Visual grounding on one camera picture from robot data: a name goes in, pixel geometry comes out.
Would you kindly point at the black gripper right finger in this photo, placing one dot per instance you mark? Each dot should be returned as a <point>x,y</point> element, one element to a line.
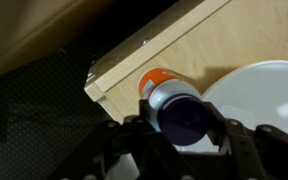
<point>250,150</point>

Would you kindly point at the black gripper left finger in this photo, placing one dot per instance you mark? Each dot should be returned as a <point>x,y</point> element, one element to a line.
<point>130,150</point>

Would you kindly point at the orange white pill bottle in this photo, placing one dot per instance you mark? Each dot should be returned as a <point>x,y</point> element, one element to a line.
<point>174,103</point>

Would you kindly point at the wooden drawer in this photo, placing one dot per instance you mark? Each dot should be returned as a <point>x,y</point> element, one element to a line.
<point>140,56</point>

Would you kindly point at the white round plate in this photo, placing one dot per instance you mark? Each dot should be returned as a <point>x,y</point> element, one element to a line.
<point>257,90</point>

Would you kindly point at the wooden drawer cabinet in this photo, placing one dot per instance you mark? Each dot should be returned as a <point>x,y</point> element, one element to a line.
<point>224,40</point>

